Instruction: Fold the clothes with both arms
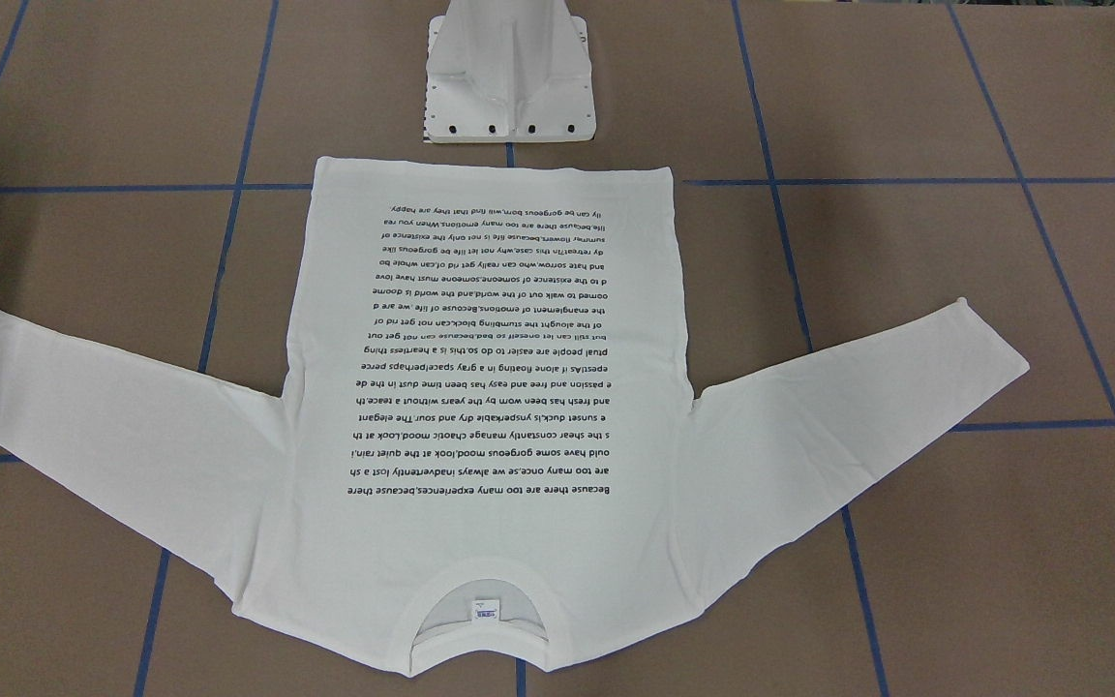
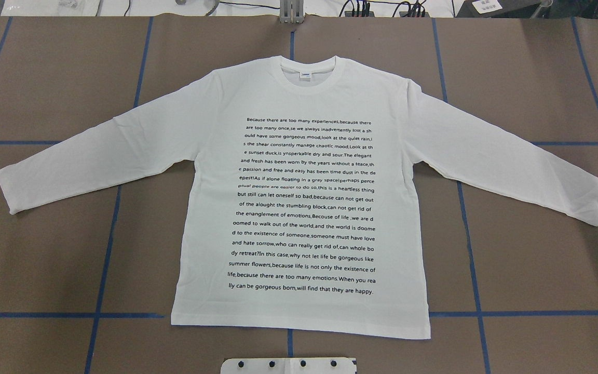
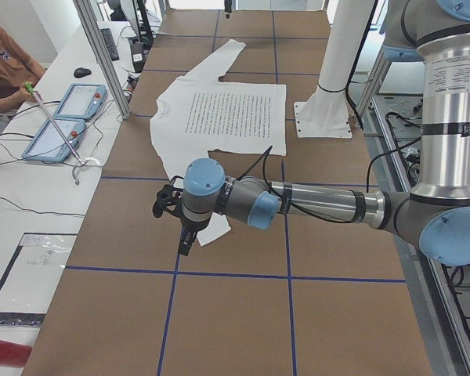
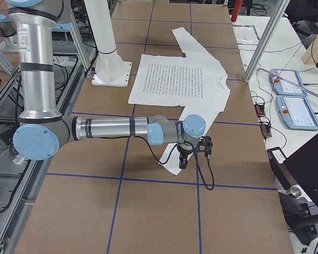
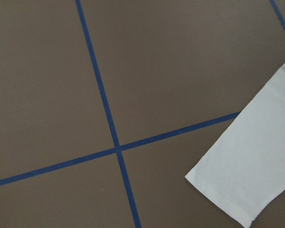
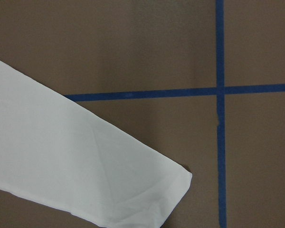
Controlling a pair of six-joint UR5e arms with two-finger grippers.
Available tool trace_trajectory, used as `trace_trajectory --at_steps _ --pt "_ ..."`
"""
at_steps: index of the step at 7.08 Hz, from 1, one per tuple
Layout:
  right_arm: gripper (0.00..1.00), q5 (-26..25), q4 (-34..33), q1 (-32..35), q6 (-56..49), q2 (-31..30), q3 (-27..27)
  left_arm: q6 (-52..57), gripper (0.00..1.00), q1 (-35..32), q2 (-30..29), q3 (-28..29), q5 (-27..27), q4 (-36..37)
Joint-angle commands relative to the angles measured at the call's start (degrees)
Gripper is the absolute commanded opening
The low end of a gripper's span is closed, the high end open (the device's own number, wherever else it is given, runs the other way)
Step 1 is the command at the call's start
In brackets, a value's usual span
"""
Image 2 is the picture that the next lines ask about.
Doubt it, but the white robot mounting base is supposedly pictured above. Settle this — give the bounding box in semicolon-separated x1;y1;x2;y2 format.
220;357;358;373

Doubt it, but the white long-sleeve printed shirt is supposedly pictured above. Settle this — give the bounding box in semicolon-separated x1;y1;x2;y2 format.
0;56;598;339

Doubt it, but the grey aluminium frame post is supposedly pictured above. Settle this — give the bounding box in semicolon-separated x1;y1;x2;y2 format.
279;0;305;24

